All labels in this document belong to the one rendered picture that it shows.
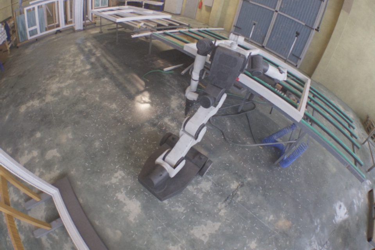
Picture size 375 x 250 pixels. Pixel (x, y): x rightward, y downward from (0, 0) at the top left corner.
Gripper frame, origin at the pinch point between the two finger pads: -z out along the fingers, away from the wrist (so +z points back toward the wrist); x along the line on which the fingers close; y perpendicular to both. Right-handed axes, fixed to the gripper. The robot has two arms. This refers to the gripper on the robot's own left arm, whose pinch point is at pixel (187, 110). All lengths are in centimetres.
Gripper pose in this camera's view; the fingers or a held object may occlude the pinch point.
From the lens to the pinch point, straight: 171.0
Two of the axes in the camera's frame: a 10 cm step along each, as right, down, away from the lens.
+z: 1.5, -6.5, -7.5
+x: 3.8, -6.6, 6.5
